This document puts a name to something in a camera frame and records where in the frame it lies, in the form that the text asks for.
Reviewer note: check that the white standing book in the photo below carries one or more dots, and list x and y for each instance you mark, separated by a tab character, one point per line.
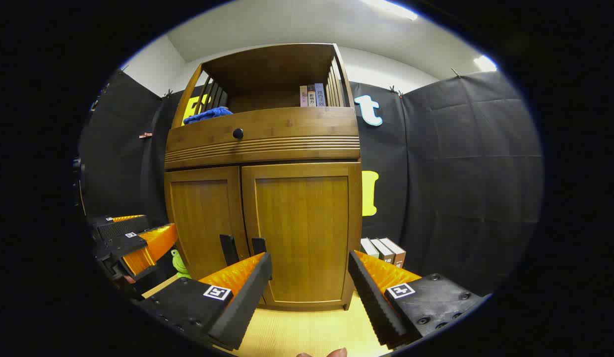
367	248

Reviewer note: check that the blue cloth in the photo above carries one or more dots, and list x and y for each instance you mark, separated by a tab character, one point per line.
208	115

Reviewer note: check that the wooden cabinet drawer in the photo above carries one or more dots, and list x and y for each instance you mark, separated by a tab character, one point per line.
287	124

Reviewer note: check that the grey standing book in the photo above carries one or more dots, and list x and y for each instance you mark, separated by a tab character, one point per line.
384	252

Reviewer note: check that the green toy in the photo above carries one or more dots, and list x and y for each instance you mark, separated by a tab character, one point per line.
179	265

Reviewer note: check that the black drawer knob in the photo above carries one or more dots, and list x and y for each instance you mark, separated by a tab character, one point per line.
238	133

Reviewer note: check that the lilac-spine book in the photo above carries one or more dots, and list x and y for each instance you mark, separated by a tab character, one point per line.
320	94

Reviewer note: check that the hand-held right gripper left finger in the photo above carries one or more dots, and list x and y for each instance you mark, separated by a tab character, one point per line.
242	307

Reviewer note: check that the dark-spine book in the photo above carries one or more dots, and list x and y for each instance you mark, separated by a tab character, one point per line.
311	95

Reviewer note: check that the brown standing book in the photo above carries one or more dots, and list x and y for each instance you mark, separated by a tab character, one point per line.
397	254

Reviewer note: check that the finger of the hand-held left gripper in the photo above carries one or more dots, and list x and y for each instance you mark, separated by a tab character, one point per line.
151	245
119	228

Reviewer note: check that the wooden double-door shoe cabinet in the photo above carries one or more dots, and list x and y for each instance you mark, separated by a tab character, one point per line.
272	64

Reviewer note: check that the black backdrop cloth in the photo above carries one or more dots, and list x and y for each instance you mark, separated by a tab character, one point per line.
460	173

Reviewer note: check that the wooden shoe cabinet door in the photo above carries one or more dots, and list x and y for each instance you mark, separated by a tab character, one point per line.
203	218
302	233

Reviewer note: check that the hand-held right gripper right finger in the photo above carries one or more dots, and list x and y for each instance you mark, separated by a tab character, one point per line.
374	302

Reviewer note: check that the pink-spine book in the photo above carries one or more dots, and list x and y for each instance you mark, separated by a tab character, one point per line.
303	96

